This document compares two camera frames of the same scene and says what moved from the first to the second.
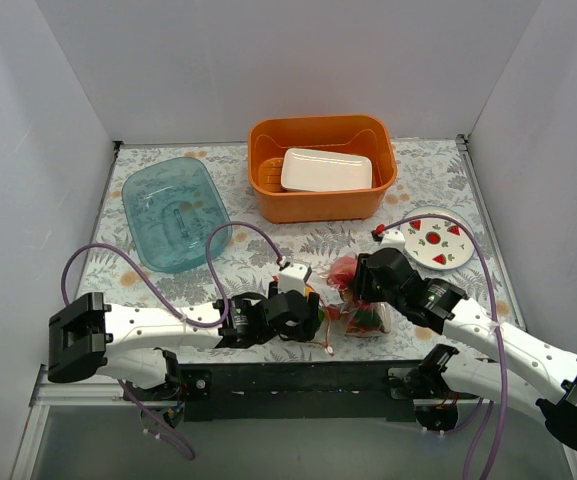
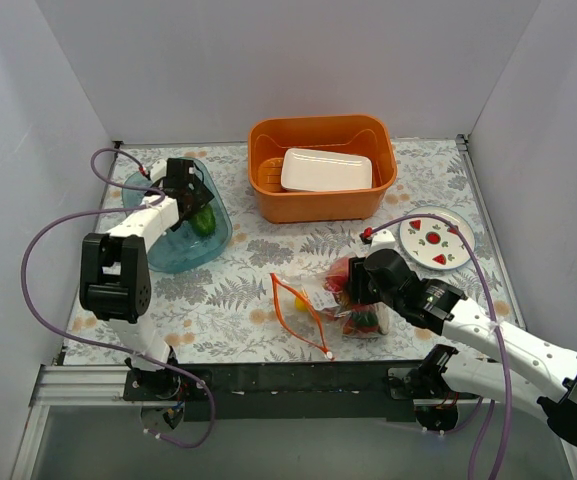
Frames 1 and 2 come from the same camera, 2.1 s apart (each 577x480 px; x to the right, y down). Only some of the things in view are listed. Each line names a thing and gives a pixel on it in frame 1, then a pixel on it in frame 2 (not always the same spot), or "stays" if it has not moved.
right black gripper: x=363 y=276 stays
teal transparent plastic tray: x=171 y=205 stays
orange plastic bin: x=321 y=168 stays
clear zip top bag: x=341 y=311 stays
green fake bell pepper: x=367 y=317 to x=204 y=222
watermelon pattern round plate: x=437 y=243 stays
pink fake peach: x=342 y=272 stays
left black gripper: x=311 y=310 to x=194 y=198
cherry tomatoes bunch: x=333 y=312 to x=364 y=318
